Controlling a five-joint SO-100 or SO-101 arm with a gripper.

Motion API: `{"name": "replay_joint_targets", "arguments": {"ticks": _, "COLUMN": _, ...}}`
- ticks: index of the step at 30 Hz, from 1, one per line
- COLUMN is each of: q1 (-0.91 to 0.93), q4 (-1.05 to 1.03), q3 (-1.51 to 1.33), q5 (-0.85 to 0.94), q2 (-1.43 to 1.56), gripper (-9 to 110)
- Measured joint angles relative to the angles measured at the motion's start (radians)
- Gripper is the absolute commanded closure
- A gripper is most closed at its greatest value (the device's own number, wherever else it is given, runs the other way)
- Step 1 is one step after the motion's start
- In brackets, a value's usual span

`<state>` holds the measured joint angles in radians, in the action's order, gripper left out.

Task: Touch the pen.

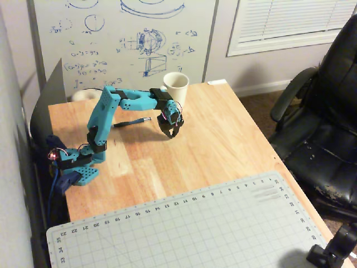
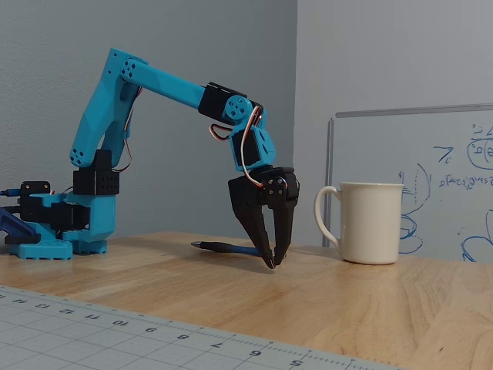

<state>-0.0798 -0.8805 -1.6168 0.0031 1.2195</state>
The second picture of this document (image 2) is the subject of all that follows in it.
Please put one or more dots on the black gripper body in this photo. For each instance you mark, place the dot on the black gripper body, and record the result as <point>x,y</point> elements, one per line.
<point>252,200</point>

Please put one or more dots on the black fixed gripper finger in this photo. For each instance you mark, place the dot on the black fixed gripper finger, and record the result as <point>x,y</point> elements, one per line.
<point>250,223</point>

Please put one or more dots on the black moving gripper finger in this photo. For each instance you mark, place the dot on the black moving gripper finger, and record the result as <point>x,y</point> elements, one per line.
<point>283,219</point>

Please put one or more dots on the blue robot arm with base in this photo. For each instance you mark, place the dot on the blue robot arm with base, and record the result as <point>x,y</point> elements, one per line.
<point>169,83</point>

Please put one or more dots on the dark blue pen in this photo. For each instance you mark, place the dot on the dark blue pen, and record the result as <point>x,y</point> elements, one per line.
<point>227,247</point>

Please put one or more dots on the white ceramic mug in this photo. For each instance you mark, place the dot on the white ceramic mug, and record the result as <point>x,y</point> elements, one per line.
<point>371,223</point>

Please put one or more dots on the whiteboard with blue writing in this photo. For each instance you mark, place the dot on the whiteboard with blue writing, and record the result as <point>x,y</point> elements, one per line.
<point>443,181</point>

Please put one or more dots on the grey gridded cutting mat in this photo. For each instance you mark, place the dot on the grey gridded cutting mat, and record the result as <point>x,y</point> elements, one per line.
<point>96,339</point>

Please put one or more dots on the dark blue table clamp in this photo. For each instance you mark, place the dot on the dark blue table clamp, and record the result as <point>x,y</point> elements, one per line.
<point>17,227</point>

